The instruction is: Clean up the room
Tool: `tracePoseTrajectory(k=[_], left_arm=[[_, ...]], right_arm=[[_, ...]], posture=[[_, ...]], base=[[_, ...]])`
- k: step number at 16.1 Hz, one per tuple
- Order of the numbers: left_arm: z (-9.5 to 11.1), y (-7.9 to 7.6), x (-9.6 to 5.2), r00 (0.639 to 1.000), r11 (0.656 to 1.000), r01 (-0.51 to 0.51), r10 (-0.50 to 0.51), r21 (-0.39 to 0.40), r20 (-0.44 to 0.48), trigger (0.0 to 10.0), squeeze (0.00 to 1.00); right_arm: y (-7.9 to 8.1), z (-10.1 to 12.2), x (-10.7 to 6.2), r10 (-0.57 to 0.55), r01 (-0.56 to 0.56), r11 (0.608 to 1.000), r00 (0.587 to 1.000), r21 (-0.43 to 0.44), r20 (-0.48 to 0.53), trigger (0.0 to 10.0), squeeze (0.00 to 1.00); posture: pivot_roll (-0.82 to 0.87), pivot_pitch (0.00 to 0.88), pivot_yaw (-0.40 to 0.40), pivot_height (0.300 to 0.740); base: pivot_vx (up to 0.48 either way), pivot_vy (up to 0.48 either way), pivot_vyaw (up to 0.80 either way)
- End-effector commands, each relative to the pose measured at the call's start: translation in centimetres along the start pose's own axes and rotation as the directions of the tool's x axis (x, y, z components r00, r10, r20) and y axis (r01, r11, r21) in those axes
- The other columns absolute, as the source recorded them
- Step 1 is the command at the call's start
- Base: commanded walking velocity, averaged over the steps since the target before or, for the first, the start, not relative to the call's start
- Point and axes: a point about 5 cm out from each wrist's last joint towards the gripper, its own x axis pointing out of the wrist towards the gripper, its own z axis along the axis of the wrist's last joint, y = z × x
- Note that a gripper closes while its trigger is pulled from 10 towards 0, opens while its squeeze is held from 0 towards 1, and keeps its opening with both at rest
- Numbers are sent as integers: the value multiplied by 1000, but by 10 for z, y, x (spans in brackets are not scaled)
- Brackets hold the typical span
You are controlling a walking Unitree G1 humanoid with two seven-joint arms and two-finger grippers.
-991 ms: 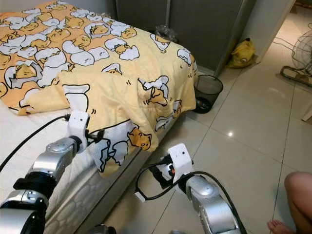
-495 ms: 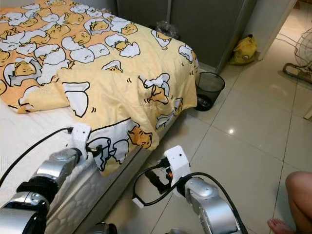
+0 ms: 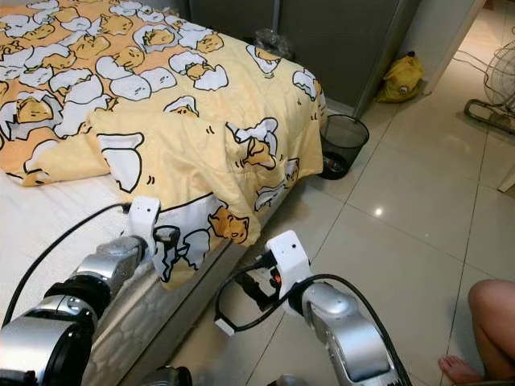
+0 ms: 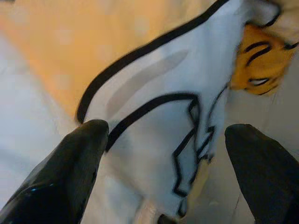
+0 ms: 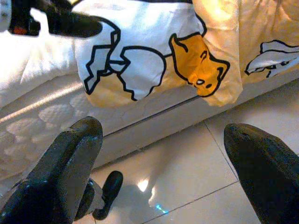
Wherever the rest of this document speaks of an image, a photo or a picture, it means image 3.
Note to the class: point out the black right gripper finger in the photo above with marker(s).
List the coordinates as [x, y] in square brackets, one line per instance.
[253, 293]

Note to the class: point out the yellow cartoon egg blanket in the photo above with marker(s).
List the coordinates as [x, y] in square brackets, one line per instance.
[129, 80]

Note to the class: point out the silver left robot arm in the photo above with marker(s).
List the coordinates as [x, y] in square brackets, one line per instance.
[48, 346]

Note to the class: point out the white bed mattress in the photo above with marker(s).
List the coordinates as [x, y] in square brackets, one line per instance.
[48, 241]

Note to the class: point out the grey robot left leg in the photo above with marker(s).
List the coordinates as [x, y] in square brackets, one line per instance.
[167, 376]

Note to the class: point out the black mesh trash bin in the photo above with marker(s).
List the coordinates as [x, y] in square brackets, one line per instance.
[344, 138]

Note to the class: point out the clear crumpled plastic bag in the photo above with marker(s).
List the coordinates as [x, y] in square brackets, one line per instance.
[273, 44]

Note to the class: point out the person bare leg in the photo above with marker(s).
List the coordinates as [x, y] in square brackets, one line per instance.
[495, 322]

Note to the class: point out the yellow plush bag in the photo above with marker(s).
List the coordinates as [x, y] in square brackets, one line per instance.
[402, 79]

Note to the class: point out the standing floor fan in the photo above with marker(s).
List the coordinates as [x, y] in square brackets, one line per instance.
[499, 80]

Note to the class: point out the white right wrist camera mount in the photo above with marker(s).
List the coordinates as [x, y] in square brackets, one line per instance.
[288, 251]

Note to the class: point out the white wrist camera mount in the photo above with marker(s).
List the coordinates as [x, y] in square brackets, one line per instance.
[288, 251]
[143, 215]

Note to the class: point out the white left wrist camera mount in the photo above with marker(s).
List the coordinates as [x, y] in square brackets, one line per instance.
[143, 215]

